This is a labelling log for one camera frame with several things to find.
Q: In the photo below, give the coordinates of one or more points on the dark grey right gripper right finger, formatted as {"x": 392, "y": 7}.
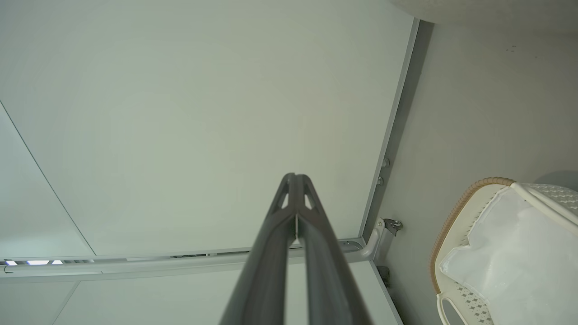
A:
{"x": 325, "y": 271}

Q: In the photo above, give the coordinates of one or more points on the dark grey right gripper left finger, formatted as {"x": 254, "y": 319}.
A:
{"x": 266, "y": 262}

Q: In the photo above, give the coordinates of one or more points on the white laundry basket brown rim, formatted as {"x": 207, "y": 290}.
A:
{"x": 469, "y": 212}

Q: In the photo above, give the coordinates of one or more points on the grey metal frame tube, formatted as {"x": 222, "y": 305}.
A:
{"x": 135, "y": 267}

